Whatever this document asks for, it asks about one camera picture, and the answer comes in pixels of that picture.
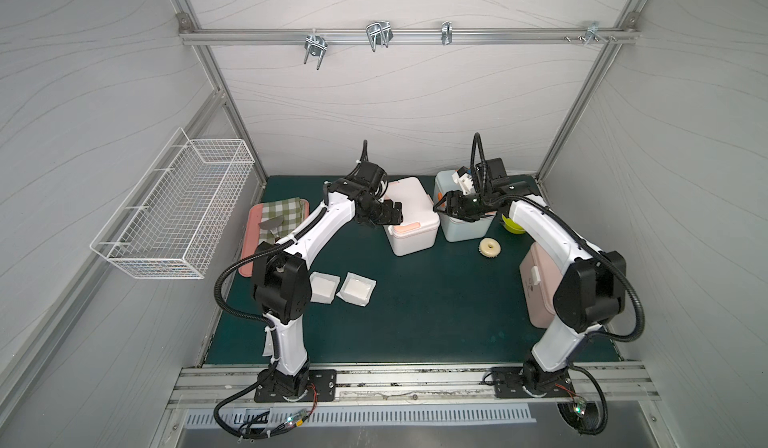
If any blue orange first aid kit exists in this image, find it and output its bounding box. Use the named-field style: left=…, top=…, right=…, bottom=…
left=433, top=167, right=496, bottom=242

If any pink tray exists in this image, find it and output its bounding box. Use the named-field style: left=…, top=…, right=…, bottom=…
left=238, top=198, right=311, bottom=278

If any white peach first aid kit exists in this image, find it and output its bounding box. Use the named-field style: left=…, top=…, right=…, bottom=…
left=384, top=177, right=440, bottom=257

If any spatula with wooden handle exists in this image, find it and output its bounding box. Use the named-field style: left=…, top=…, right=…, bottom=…
left=259, top=216, right=283, bottom=238

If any aluminium crossbar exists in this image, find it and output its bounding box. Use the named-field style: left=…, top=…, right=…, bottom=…
left=180, top=26, right=641, bottom=46

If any white gauze packet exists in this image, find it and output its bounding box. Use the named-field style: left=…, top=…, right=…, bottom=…
left=336, top=273, right=376, bottom=307
left=310, top=272, right=340, bottom=304

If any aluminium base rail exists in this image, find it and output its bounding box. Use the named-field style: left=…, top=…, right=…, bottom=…
left=167, top=362, right=661, bottom=408

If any metal hook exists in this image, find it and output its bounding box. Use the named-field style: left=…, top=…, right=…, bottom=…
left=441, top=21, right=453, bottom=46
left=563, top=22, right=618, bottom=46
left=365, top=21, right=393, bottom=52
left=303, top=34, right=328, bottom=70

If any white wire basket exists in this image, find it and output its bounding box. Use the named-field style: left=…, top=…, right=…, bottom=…
left=90, top=128, right=254, bottom=280

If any green bowl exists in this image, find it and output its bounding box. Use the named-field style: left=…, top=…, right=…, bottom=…
left=501, top=215, right=526, bottom=235

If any green checkered cloth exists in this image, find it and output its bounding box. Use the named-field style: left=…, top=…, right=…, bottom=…
left=253, top=197, right=309, bottom=245

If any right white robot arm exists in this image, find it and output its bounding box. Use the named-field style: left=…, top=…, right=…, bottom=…
left=433, top=158, right=646, bottom=397

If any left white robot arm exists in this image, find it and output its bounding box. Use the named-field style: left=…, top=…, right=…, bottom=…
left=214, top=158, right=403, bottom=398

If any pink first aid kit box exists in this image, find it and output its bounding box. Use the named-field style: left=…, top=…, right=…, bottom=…
left=519, top=242, right=563, bottom=329

